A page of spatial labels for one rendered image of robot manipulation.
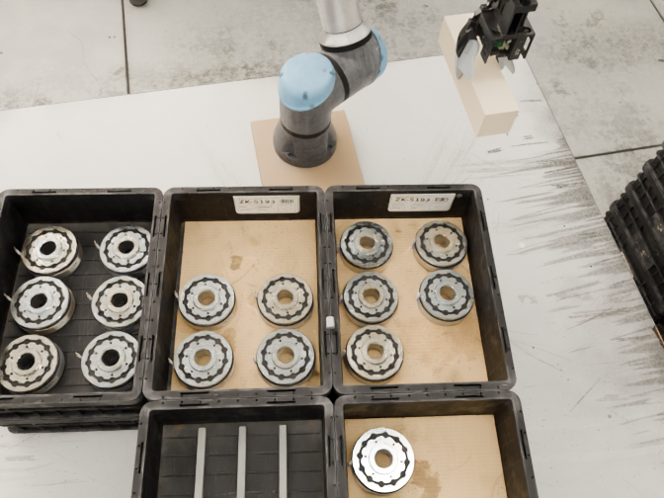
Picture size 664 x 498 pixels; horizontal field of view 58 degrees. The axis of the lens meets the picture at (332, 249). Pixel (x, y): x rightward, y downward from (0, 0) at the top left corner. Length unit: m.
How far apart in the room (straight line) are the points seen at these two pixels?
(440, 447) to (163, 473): 0.46
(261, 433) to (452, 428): 0.33
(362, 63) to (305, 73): 0.13
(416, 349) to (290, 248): 0.31
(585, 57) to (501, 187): 1.54
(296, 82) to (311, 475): 0.75
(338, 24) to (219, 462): 0.88
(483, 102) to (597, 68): 1.88
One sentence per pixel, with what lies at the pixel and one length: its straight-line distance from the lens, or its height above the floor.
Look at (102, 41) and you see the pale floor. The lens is 2.88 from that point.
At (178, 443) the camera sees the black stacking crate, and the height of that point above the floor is 0.83.
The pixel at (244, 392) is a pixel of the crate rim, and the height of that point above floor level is 0.93.
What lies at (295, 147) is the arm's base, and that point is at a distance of 1.39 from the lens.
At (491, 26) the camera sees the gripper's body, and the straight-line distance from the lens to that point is 1.03.
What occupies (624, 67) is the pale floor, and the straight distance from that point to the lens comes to 3.01.
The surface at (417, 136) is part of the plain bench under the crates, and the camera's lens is 1.54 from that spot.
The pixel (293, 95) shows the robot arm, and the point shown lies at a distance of 1.27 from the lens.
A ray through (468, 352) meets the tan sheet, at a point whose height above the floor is 0.83.
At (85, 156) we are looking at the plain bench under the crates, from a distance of 1.56.
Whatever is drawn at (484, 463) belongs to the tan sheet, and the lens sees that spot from 1.10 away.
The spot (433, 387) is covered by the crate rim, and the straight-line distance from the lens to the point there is 1.01.
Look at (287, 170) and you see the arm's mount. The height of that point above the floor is 0.73.
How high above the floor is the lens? 1.88
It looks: 62 degrees down
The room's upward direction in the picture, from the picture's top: 5 degrees clockwise
